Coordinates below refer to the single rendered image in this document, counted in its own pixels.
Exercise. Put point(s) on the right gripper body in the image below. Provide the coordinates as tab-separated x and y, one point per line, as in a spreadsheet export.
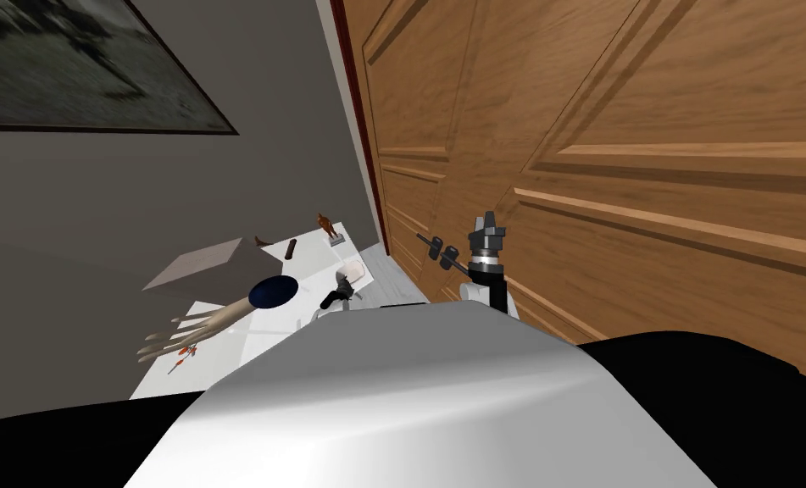
486	238

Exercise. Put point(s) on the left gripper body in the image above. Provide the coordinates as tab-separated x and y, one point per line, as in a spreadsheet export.
345	285

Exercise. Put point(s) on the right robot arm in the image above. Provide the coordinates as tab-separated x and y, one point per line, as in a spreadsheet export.
714	407

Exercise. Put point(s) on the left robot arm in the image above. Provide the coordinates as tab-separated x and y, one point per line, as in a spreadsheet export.
50	447

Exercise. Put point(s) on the white table with ornaments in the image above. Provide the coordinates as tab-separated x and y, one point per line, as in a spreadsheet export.
307	264

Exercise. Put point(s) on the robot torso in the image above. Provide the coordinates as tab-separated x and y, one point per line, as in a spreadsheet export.
402	407

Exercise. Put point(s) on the brown wooden door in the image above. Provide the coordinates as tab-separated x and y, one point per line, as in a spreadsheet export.
647	102

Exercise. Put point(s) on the dark framed wall picture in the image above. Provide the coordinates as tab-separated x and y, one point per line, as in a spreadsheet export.
70	61

